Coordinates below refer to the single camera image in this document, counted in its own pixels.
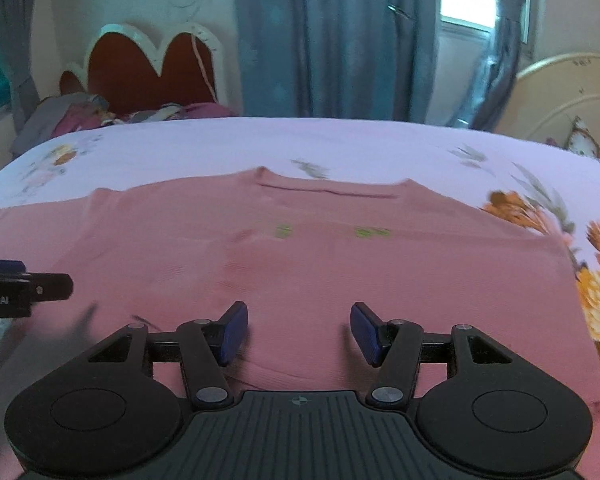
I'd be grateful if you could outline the blue curtain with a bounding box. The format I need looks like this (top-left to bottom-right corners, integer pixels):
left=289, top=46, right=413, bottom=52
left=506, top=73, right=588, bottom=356
left=472, top=0, right=531, bottom=131
left=230, top=0, right=443, bottom=123

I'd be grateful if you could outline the red white-framed headboard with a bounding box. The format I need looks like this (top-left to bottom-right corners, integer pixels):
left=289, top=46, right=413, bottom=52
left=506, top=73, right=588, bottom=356
left=60, top=22, right=223, bottom=116

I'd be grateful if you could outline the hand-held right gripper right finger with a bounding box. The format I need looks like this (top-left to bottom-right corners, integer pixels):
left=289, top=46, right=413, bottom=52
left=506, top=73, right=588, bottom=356
left=350, top=302, right=526, bottom=406

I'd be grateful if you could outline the patterned cream pillow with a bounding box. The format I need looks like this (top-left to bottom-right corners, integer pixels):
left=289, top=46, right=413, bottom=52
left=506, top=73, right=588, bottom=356
left=547, top=116, right=600, bottom=161

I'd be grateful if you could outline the floral white bedsheet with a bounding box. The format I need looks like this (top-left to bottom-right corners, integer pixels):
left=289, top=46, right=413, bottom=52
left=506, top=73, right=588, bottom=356
left=0, top=116, right=600, bottom=480

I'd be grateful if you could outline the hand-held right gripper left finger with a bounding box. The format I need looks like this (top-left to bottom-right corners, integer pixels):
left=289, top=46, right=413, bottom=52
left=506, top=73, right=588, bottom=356
left=74, top=301, right=249, bottom=408

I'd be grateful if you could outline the pink cord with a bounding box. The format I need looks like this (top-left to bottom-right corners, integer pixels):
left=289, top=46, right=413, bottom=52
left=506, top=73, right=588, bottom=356
left=191, top=34, right=217, bottom=102

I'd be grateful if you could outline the grey curtain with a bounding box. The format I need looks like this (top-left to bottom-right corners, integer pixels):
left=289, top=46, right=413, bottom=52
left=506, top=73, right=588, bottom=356
left=0, top=0, right=38, bottom=126

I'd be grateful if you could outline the magenta pillow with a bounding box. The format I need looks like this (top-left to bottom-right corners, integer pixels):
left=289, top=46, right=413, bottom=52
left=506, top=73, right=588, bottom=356
left=180, top=102, right=235, bottom=120

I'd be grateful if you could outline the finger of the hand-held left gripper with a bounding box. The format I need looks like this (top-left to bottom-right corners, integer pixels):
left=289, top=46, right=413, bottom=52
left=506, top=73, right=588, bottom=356
left=30, top=272, right=74, bottom=303

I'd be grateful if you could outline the colourful printed cloth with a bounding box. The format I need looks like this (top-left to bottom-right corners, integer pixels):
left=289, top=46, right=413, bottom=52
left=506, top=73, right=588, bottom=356
left=110, top=104, right=181, bottom=124

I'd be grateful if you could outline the pink knit sweater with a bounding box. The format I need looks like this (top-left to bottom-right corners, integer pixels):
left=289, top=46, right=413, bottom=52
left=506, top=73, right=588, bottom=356
left=0, top=166, right=600, bottom=480

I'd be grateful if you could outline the cream round headboard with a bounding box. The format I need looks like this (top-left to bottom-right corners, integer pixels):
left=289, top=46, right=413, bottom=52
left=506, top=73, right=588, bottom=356
left=495, top=52, right=600, bottom=161

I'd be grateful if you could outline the magenta cloth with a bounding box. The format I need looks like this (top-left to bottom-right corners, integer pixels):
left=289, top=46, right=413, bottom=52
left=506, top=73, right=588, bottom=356
left=52, top=102, right=115, bottom=138

